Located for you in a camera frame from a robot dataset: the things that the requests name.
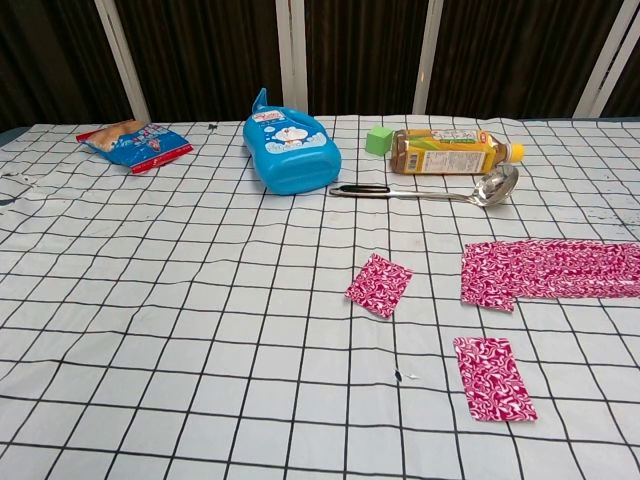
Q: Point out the pink patterned packet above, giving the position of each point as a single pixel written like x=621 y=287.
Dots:
x=379 y=286
x=495 y=380

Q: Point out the blue detergent bottle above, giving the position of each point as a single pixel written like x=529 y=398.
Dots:
x=295 y=155

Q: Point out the green cube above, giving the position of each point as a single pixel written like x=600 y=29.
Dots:
x=380 y=141

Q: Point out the white black checked tablecloth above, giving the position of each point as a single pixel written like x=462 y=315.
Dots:
x=200 y=325

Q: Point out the yellow label tea bottle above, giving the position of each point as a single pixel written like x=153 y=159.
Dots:
x=445 y=152

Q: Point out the steel ladle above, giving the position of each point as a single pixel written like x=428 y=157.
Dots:
x=497 y=186

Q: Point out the red blue snack bag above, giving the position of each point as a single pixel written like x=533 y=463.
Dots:
x=137 y=147

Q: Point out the white screen frame post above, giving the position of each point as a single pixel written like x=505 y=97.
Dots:
x=292 y=50
x=429 y=55
x=607 y=60
x=122 y=60

